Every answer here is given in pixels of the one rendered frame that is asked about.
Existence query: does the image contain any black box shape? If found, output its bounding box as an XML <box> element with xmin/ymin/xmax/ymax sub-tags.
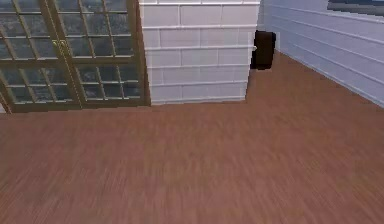
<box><xmin>250</xmin><ymin>30</ymin><xmax>277</xmax><ymax>71</ymax></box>

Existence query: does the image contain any olive framed glass door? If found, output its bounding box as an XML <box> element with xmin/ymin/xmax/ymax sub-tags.
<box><xmin>0</xmin><ymin>0</ymin><xmax>83</xmax><ymax>114</ymax></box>
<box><xmin>46</xmin><ymin>0</ymin><xmax>152</xmax><ymax>110</ymax></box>

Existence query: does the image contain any dark window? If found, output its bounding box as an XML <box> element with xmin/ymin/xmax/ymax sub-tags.
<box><xmin>327</xmin><ymin>0</ymin><xmax>384</xmax><ymax>18</ymax></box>

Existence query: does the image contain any brass door handle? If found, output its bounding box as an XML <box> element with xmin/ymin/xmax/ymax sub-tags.
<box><xmin>59</xmin><ymin>39</ymin><xmax>72</xmax><ymax>58</ymax></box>
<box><xmin>51</xmin><ymin>39</ymin><xmax>61</xmax><ymax>58</ymax></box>

